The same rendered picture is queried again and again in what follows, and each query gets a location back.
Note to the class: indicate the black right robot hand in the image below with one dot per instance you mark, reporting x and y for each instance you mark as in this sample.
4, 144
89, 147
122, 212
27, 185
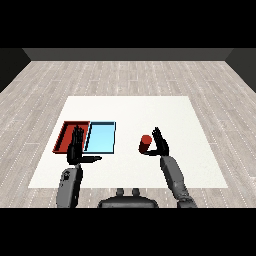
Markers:
161, 144

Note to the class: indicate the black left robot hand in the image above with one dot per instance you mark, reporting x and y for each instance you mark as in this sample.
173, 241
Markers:
75, 150

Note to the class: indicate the red shallow open box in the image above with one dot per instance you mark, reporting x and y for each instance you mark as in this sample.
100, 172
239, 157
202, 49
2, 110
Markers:
65, 138

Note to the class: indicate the small red can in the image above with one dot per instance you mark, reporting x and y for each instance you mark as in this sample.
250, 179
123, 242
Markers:
145, 143

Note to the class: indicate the light blue shallow open box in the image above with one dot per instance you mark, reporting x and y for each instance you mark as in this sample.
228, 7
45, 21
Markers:
100, 137

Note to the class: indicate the dark grey robot body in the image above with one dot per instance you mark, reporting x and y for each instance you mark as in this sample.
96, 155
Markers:
128, 201

